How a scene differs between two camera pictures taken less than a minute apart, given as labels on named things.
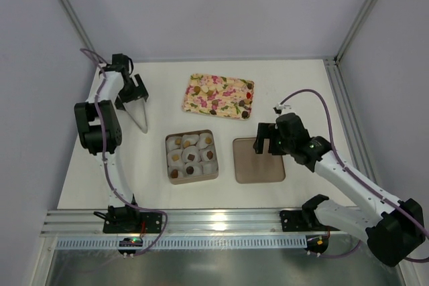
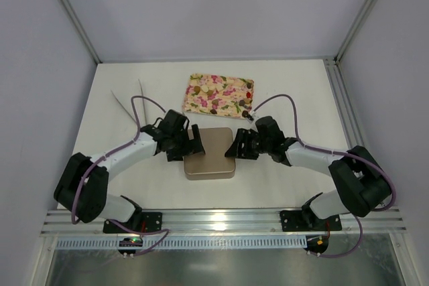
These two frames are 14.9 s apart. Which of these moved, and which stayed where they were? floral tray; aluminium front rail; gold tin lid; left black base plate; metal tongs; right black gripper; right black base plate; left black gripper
Moved: right black gripper; left black gripper; metal tongs; gold tin lid
Stayed: left black base plate; right black base plate; floral tray; aluminium front rail
